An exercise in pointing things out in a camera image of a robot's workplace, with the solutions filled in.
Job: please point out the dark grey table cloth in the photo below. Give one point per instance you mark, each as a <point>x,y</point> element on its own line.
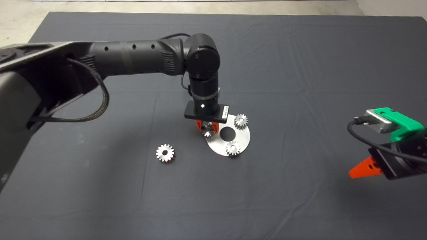
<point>267,200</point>

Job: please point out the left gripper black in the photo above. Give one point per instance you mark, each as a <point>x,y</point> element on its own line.
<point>191,113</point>

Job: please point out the round metal plate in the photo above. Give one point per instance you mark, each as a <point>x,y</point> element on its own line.
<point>243,141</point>

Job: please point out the right wrist green camera mount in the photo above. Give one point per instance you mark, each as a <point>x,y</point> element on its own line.
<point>407,126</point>

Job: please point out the tall large steel gear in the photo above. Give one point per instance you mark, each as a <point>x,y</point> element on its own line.
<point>160,156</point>

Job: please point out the small steel gear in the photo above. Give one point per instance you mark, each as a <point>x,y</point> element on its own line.
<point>207,134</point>
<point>230,151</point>
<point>238,124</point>

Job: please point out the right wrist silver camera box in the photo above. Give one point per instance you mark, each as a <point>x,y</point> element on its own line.
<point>382,125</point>

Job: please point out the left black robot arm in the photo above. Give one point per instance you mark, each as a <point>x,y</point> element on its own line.
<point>133,56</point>

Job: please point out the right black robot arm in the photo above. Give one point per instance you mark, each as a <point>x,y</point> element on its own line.
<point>415,150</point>

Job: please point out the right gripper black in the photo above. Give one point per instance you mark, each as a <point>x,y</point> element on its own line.
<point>390,173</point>

